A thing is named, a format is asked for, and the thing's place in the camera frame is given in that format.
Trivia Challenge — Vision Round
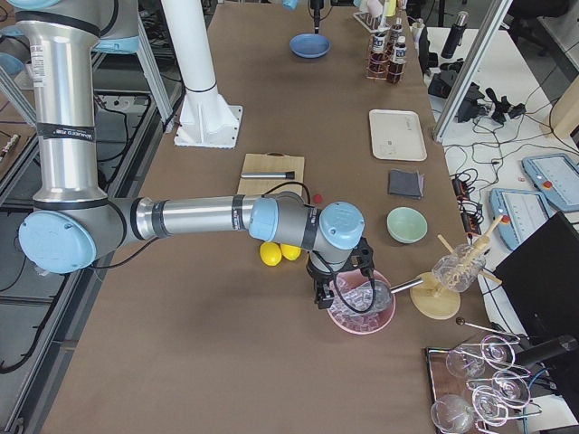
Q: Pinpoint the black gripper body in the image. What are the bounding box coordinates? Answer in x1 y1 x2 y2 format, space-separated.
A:
307 237 375 310
309 0 324 14

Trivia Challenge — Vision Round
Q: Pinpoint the black monitor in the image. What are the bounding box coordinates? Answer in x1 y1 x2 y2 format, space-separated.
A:
495 212 578 340

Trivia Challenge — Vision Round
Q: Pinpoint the blue teach pendant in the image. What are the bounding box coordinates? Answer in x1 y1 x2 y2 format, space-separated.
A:
522 153 579 212
489 188 555 250

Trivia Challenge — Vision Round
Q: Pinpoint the green bowl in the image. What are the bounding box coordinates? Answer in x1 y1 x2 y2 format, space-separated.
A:
386 207 428 244

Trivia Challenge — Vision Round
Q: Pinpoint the blue teach pendant far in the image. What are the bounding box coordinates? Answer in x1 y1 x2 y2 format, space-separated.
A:
522 153 579 212

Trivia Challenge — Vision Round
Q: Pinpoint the bamboo cutting board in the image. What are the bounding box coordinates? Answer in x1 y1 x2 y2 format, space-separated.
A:
237 153 305 195

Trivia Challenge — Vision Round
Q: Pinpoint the lower right drink bottle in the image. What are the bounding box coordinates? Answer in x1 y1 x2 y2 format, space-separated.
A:
390 17 403 44

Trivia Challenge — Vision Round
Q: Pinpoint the lower whole yellow lemon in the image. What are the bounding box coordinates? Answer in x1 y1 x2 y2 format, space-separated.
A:
260 241 282 267

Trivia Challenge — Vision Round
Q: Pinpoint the whole yellow lemon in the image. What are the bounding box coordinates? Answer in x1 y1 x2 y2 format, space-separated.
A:
260 241 282 267
280 244 301 261

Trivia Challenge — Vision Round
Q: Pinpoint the wire glass holder rack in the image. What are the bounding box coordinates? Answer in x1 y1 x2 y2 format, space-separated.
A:
425 332 542 433

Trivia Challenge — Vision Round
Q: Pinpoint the black thermos bottle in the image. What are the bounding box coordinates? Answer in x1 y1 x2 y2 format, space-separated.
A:
441 11 470 59

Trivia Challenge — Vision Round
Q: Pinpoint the clear glass mug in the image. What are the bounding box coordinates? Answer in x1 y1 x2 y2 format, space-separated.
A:
432 244 486 293

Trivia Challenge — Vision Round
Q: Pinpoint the grey folded cloth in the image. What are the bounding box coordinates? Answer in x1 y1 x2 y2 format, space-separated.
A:
388 169 424 199

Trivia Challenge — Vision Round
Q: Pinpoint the cream rabbit tray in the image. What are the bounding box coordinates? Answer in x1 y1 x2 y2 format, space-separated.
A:
369 109 427 162

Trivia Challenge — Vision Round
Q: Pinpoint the blue teach pendant near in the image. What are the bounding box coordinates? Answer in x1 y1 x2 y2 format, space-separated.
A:
489 188 555 250

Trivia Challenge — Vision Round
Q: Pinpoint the lower left drink bottle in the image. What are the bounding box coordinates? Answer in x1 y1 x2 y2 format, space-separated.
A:
386 36 406 84

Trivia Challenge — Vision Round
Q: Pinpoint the wooden cup stand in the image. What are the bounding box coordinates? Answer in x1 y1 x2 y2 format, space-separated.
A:
410 215 509 320

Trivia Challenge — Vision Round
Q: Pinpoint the pink bowl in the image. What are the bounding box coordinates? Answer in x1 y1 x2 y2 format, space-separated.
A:
327 270 396 335

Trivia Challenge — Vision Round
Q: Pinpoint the drink bottle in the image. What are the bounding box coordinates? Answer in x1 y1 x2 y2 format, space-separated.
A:
368 31 388 77
386 36 406 84
390 17 403 44

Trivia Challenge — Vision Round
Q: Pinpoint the top drink bottle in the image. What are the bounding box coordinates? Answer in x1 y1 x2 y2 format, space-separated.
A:
368 31 388 77

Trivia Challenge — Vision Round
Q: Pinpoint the copper wire bottle rack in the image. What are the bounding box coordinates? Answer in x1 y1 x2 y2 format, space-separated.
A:
354 12 407 84

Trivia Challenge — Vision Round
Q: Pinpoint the blue plate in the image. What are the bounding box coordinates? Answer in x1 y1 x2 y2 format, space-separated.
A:
289 33 331 59

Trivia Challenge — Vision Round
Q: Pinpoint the steel ice scoop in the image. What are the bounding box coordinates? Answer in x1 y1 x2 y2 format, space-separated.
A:
357 278 423 313

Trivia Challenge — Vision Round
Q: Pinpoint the upper whole yellow lemon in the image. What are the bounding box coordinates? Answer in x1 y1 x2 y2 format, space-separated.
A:
280 244 301 261

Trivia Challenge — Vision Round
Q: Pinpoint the steel muddler black tip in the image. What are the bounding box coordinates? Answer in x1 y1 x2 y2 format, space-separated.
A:
241 171 296 180

